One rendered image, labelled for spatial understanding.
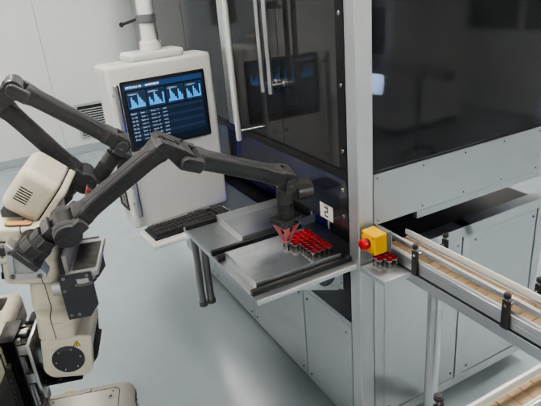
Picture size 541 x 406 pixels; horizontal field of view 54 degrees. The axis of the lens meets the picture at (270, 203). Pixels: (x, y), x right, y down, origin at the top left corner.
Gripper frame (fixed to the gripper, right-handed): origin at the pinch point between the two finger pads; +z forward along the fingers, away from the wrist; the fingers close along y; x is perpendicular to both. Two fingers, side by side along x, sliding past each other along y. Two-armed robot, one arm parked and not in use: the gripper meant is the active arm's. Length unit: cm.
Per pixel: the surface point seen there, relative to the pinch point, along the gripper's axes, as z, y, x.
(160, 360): 102, -8, 93
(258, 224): 11.2, 17.4, 34.5
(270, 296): 10.6, -17.1, -9.2
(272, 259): 10.6, -0.2, 7.6
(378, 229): -5.6, 18.0, -25.8
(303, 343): 72, 28, 21
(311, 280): 10.2, -1.7, -13.3
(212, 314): 101, 37, 105
